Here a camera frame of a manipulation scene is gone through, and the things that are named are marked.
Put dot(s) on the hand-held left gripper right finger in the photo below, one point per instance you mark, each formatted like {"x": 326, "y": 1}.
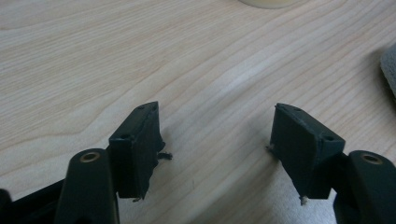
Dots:
{"x": 299, "y": 149}

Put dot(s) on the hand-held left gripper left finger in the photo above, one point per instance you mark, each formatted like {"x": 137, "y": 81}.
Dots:
{"x": 134, "y": 155}

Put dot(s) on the grey cloth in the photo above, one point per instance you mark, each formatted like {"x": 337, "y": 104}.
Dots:
{"x": 389, "y": 70}

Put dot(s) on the cream round container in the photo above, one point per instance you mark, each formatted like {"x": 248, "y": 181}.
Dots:
{"x": 267, "y": 3}

